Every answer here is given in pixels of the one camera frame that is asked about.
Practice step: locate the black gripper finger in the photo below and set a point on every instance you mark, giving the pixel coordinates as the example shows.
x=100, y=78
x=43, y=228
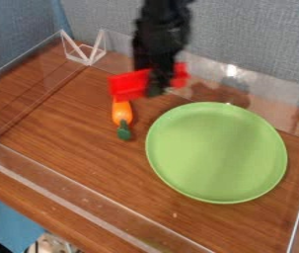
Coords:
x=160, y=74

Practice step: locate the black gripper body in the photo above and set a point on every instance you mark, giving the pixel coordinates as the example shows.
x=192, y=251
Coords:
x=159, y=39

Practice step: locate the green round plate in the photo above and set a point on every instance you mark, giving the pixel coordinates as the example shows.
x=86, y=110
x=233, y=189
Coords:
x=217, y=153

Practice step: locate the orange toy carrot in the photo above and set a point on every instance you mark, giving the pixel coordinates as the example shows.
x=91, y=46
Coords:
x=122, y=118

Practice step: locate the red plastic block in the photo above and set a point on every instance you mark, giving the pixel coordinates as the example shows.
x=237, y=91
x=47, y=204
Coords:
x=127, y=86

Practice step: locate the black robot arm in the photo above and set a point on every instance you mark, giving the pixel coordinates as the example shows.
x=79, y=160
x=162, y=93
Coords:
x=163, y=9

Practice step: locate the clear acrylic enclosure wall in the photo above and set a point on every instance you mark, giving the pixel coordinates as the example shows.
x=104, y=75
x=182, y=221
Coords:
x=83, y=182

